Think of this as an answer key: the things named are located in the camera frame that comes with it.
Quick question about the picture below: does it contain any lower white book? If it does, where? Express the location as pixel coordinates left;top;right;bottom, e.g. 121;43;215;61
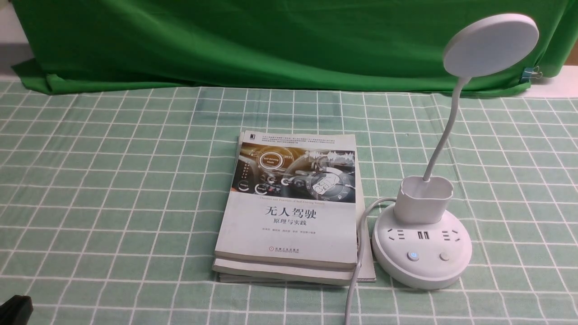
212;258;354;286

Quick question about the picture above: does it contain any green backdrop cloth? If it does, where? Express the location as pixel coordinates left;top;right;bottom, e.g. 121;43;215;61
12;0;577;97

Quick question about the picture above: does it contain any blue binder clip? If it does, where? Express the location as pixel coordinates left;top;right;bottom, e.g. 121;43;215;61
519;66;543;83

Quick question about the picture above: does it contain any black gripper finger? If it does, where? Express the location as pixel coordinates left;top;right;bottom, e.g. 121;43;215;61
0;295;33;325

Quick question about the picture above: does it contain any white self-driving textbook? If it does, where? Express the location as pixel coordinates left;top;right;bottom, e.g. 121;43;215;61
214;131;359;270

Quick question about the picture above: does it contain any green checkered tablecloth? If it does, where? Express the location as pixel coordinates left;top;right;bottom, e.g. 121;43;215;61
0;81;578;325

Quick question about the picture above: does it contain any white lamp power cable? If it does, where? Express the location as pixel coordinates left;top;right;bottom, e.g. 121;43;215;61
344;196;398;325

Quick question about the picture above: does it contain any white desk lamp socket base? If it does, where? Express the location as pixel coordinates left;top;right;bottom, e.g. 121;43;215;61
371;13;539;290

